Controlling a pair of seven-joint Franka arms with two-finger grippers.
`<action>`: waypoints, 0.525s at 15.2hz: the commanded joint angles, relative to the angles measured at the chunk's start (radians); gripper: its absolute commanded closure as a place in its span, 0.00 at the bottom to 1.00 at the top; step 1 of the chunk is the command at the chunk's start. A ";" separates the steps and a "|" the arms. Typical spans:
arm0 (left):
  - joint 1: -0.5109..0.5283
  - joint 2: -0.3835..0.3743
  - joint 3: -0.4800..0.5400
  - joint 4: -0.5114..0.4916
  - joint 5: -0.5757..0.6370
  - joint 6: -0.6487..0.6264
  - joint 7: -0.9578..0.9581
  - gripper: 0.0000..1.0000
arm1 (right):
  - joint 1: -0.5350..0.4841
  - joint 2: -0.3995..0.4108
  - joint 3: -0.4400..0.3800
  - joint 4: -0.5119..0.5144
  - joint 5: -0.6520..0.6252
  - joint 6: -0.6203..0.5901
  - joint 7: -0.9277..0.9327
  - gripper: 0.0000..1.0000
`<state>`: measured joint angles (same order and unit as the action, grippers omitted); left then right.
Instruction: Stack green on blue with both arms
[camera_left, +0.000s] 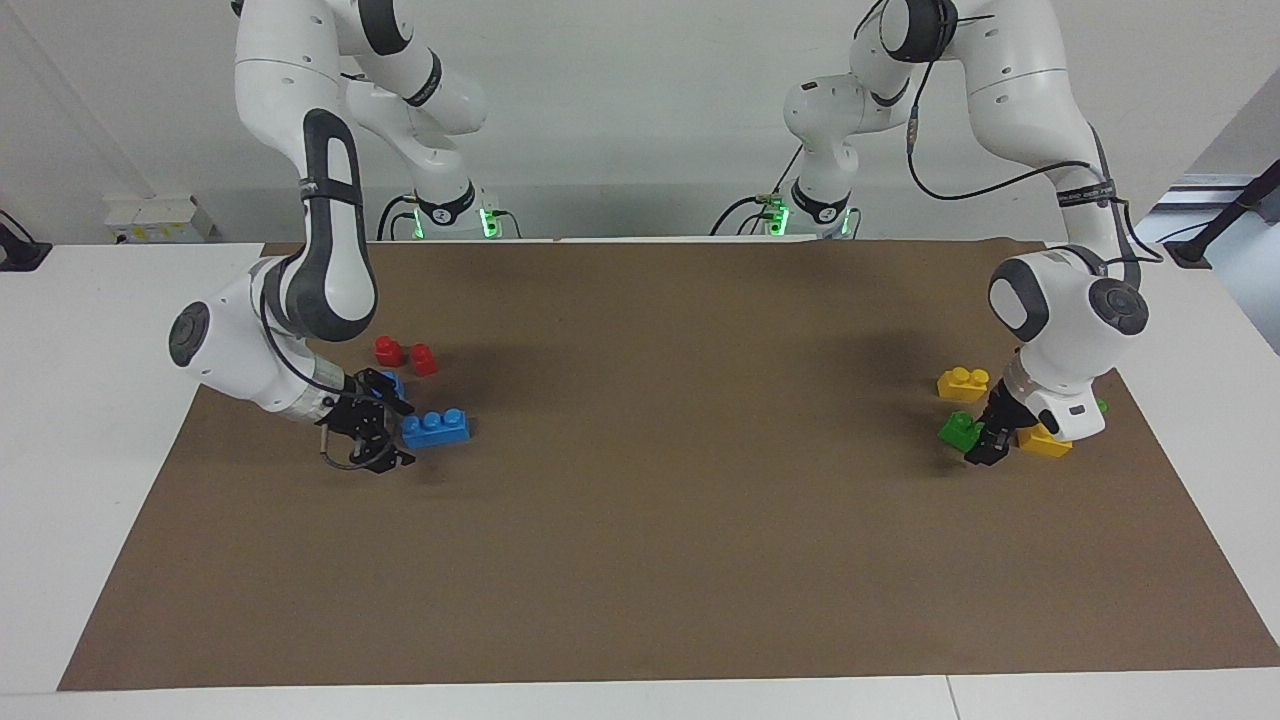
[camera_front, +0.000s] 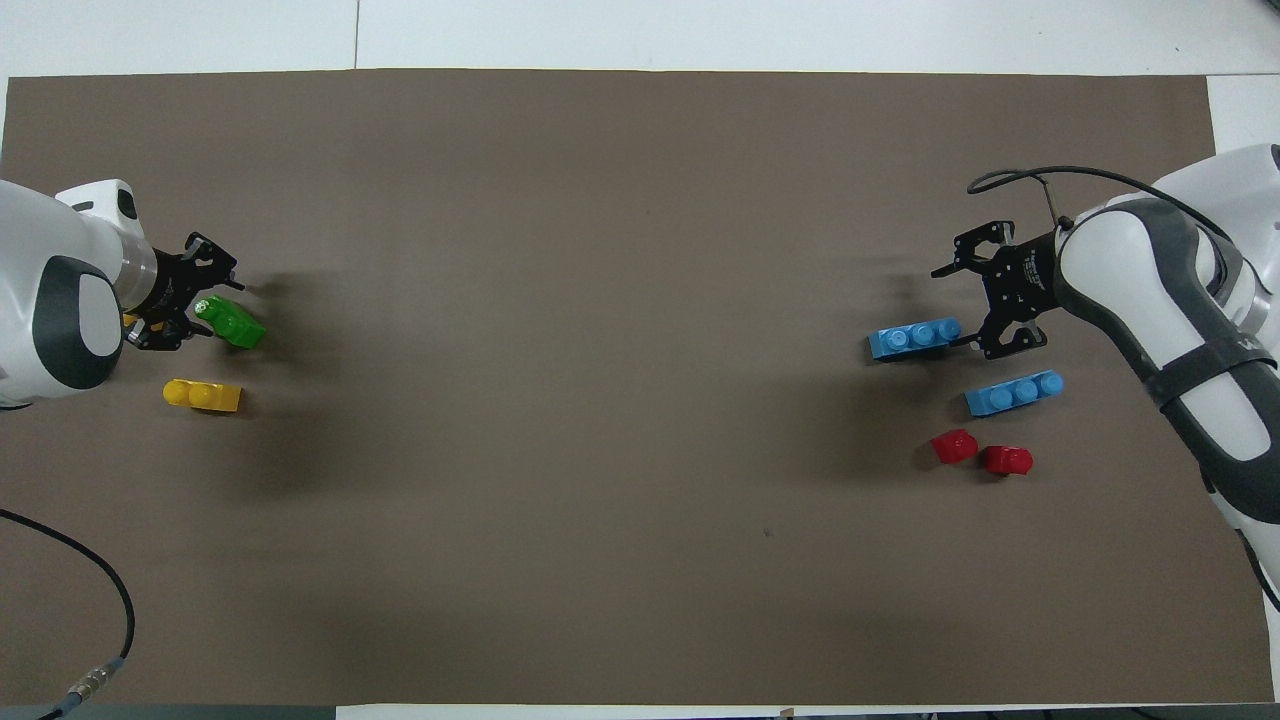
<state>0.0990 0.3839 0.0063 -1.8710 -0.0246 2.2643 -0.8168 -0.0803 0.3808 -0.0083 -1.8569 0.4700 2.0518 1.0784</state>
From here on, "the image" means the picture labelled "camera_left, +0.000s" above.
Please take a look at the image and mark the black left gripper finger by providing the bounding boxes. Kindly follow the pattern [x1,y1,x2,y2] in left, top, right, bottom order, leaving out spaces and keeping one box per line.
[964,428,1011,468]

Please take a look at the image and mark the yellow two-stud toy brick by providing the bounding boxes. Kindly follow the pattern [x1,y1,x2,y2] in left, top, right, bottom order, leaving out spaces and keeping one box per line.
[937,367,991,403]
[1018,425,1073,459]

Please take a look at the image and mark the brown paper table mat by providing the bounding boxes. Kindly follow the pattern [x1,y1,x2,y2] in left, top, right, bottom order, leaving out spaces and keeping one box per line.
[58,238,1280,693]

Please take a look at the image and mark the black slanted stand pole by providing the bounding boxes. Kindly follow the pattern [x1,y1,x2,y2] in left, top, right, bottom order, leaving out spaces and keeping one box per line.
[1163,160,1280,269]

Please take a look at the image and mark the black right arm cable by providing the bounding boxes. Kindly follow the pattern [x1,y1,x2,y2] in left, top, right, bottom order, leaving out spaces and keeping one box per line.
[258,285,401,473]

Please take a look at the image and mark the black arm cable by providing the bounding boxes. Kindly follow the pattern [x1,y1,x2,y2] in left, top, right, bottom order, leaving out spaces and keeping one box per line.
[258,285,401,473]
[850,0,1166,291]

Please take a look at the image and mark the black right base cables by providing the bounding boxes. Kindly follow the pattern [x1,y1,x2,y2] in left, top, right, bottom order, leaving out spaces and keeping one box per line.
[376,193,423,242]

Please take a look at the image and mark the black base cables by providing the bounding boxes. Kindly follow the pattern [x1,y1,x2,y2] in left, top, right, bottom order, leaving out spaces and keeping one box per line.
[376,193,423,242]
[710,145,801,237]

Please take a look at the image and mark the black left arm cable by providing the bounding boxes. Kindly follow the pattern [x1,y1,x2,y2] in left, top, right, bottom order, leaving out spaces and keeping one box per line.
[850,0,1166,291]

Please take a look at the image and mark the black left base cables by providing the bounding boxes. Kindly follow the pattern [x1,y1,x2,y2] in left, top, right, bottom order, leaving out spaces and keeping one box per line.
[710,145,801,237]

